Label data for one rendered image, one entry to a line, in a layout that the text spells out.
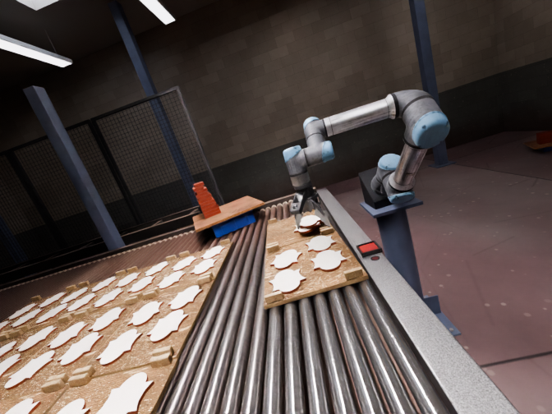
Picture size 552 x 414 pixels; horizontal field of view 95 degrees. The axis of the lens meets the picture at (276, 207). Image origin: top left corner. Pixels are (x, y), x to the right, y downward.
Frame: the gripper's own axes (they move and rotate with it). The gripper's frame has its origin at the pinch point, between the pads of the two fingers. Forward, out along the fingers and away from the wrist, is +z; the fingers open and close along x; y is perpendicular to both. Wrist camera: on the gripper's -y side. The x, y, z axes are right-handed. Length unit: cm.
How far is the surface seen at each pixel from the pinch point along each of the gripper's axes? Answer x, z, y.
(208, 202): 97, -13, 33
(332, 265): -12.6, 7.0, -16.9
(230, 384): -2, 10, -63
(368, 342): -30, 10, -44
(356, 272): -22.7, 6.3, -21.4
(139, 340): 42, 8, -62
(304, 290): -7.0, 8.1, -29.7
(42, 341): 99, 8, -76
